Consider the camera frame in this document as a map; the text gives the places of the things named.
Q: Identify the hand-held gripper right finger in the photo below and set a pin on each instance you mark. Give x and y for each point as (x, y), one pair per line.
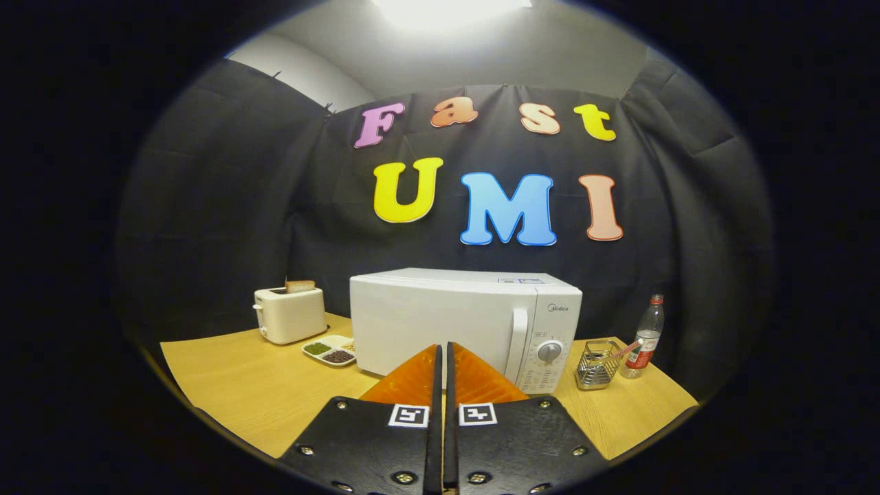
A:
(452, 460)

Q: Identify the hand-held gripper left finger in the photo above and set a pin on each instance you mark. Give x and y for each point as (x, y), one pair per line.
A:
(433, 460)

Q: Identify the white toaster oven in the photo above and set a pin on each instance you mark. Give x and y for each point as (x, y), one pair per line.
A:
(426, 323)

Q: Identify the cream bread toaster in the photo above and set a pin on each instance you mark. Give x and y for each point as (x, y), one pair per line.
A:
(292, 316)

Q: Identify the white divided bean dish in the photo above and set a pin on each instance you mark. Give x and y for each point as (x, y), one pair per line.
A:
(330, 350)

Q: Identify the toasted bread slice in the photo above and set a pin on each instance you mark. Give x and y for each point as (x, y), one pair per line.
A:
(300, 286)

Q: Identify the clear plastic water bottle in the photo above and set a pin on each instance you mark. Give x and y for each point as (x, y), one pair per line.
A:
(646, 337)

